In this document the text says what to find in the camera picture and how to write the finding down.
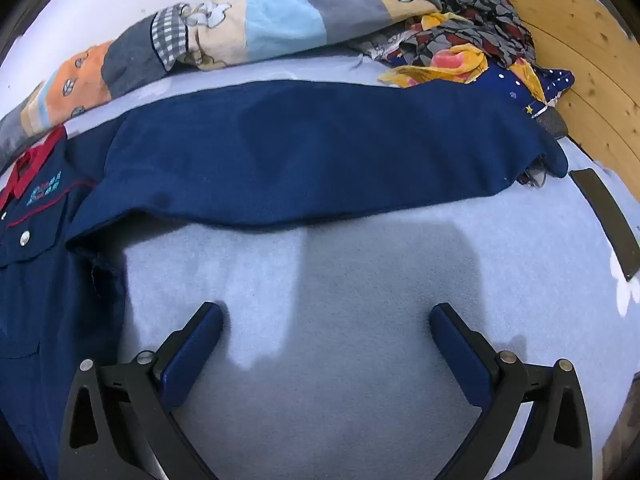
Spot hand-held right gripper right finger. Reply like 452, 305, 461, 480
429, 302, 593, 480

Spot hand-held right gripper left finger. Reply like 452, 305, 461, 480
59, 301, 224, 480

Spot navy work jacket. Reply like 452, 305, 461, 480
0, 79, 569, 480

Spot light blue cloud bed sheet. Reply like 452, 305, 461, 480
0, 50, 640, 480

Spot black eyeglasses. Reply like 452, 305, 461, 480
520, 167, 548, 189

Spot black phone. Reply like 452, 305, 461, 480
570, 169, 640, 282

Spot dark grey cloth bundle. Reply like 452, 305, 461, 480
532, 107, 569, 141

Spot navy star print cloth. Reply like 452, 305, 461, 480
390, 55, 576, 116

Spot yellow floral cloth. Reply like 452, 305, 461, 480
377, 12, 548, 106

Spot grey red patterned cloth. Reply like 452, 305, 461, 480
350, 0, 536, 68

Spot wooden headboard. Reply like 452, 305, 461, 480
352, 0, 640, 191

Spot rolled patchwork quilt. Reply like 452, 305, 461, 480
0, 0, 443, 161

